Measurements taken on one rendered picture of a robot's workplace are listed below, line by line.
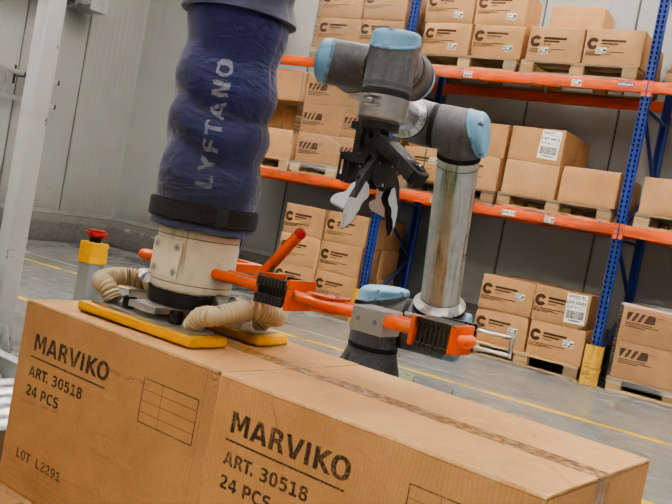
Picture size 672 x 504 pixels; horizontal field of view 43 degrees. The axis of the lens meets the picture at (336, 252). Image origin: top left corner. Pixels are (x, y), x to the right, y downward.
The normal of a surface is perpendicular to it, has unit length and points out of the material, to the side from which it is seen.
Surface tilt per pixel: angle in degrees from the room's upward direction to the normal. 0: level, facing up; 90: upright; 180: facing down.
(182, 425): 90
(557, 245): 90
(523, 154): 92
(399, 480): 90
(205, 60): 77
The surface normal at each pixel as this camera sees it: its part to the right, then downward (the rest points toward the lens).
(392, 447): -0.61, -0.07
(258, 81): 0.67, -0.04
